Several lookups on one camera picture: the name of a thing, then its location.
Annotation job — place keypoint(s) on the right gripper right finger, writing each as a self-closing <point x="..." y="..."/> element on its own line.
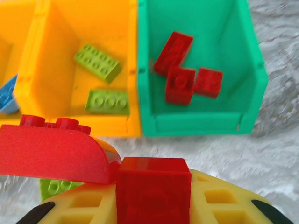
<point x="229" y="205"/>

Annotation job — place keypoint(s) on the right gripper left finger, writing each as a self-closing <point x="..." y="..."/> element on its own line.
<point x="77" y="207"/>

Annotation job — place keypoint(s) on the curved red lego brick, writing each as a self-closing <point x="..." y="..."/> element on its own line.
<point x="51" y="154"/>

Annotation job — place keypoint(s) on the small red lego brick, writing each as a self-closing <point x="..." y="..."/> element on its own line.
<point x="151" y="186"/>
<point x="180" y="86"/>
<point x="209" y="82"/>

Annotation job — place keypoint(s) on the long green lego brick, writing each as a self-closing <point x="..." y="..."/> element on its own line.
<point x="98" y="63"/>
<point x="107" y="102"/>

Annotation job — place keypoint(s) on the blue lego brick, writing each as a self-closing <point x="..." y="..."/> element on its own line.
<point x="8" y="98"/>

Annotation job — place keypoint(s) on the long red lego brick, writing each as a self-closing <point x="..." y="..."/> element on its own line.
<point x="174" y="52"/>

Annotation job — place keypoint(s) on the small green lego brick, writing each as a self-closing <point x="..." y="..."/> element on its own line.
<point x="56" y="187"/>

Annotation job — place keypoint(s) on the green plastic bin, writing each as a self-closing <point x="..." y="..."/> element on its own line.
<point x="222" y="121"/>

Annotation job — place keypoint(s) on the orange plastic bin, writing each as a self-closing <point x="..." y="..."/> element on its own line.
<point x="58" y="46"/>
<point x="14" y="28"/>

